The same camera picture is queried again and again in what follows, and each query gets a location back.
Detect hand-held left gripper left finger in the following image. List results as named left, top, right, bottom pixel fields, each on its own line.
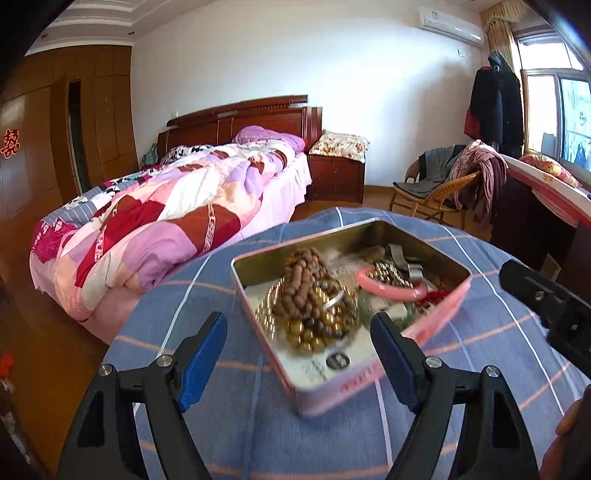
left=55, top=311, right=228, bottom=480

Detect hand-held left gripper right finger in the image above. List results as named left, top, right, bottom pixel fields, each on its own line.
left=370, top=312, right=541, bottom=480

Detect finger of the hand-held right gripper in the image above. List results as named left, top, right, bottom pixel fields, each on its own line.
left=499, top=260, right=591, bottom=324

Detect pink tin box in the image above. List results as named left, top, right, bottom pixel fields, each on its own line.
left=230, top=219, right=472, bottom=418

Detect pink bangle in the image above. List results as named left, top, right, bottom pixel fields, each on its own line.
left=355, top=266, right=429, bottom=302

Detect glossy tan bead bracelet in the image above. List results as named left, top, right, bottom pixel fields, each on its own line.
left=277, top=277, right=358, bottom=356

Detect small gold bead chain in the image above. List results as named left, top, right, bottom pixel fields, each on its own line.
left=369, top=260, right=409, bottom=284

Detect silver metal watch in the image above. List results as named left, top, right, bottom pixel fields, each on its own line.
left=385, top=243, right=426, bottom=282

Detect brown wooden bead bracelet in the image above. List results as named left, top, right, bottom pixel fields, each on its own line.
left=274, top=248, right=333, bottom=324

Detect person's right hand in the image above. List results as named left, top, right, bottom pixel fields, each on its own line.
left=540, top=385, right=591, bottom=480

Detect dark wooden desk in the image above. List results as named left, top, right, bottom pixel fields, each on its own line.
left=489, top=161, right=591, bottom=301

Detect white paper leaflet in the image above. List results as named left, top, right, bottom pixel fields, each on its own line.
left=281, top=342, right=375, bottom=388

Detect pink desk cover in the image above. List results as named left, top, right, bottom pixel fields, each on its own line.
left=501, top=154, right=591, bottom=227

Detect blue plaid tablecloth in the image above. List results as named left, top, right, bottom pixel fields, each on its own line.
left=99, top=207, right=591, bottom=480

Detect floral cushion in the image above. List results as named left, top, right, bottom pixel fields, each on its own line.
left=518, top=154, right=583, bottom=188

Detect pink and purple clothes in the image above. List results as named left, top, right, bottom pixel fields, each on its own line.
left=445, top=140, right=509, bottom=224

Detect wicker chair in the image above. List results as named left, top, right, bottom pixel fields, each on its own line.
left=389, top=159, right=483, bottom=227

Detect grey garment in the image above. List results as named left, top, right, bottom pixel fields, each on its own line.
left=392, top=145, right=467, bottom=199

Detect pink patchwork quilt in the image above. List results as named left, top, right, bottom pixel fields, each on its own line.
left=28, top=138, right=301, bottom=324

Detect window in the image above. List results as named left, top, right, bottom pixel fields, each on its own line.
left=517, top=28, right=591, bottom=171

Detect dark hanging clothes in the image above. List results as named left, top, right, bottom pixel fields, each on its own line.
left=464, top=51, right=526, bottom=158

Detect dark wooden nightstand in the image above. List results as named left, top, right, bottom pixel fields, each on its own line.
left=307, top=154, right=366, bottom=204

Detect black and white patterned cloth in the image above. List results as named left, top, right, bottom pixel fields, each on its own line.
left=161, top=144, right=215, bottom=162

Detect floral pillow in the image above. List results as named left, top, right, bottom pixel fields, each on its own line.
left=308, top=130, right=370, bottom=162

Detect purple pillow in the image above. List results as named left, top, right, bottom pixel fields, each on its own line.
left=232, top=126, right=306, bottom=153

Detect yellow curtain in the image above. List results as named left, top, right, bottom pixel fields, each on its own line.
left=480, top=0, right=525, bottom=70

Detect dark wooden bed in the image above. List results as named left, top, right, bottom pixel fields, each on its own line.
left=28, top=95, right=324, bottom=344

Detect brown wooden wardrobe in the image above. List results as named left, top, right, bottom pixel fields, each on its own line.
left=0, top=44, right=139, bottom=278

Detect white air conditioner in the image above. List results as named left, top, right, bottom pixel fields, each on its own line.
left=419, top=6, right=485, bottom=46

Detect red paper decoration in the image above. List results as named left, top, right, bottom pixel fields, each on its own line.
left=0, top=129, right=21, bottom=159

